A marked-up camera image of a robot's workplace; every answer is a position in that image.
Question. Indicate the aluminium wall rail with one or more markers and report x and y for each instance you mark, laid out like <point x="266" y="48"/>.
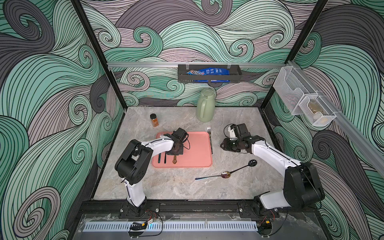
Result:
<point x="175" y="65"/>

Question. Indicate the silver fork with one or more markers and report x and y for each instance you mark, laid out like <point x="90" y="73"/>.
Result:
<point x="209" y="131"/>

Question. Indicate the orange spice jar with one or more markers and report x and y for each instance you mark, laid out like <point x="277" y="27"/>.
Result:
<point x="154" y="120"/>

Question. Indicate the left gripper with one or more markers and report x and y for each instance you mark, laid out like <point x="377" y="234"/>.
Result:
<point x="180" y="152"/>

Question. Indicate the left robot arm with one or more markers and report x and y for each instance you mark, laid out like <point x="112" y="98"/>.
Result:
<point x="133" y="163"/>

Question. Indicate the pink plastic tray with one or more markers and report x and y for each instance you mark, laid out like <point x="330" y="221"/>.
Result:
<point x="197" y="155"/>

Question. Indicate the small black spoon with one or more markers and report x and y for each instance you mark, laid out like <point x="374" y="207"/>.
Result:
<point x="251" y="163"/>

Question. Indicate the black wall basket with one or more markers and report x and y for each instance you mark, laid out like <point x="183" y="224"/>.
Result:
<point x="234" y="77"/>

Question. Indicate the small clear wall bin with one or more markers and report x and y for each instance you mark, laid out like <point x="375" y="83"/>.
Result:
<point x="315" y="112"/>

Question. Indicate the iridescent gold spoon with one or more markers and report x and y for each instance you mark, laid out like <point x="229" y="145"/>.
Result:
<point x="223" y="175"/>

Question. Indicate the green handled fork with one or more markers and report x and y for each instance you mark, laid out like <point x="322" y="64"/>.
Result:
<point x="159" y="156"/>

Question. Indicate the right side aluminium rail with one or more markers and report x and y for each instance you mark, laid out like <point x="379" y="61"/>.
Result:
<point x="373" y="156"/>

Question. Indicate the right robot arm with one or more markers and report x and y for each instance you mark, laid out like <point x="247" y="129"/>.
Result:
<point x="302" y="185"/>

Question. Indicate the black front base frame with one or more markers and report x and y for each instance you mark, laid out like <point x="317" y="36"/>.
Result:
<point x="244" y="208"/>

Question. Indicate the blue snack packet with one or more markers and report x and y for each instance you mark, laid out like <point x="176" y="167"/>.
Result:
<point x="209" y="72"/>

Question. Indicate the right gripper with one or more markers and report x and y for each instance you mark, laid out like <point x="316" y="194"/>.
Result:
<point x="229" y="144"/>

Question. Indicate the white perforated cable duct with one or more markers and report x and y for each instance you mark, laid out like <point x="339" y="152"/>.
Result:
<point x="175" y="226"/>

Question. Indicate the green plastic pitcher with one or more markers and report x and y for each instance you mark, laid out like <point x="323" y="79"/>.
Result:
<point x="206" y="105"/>

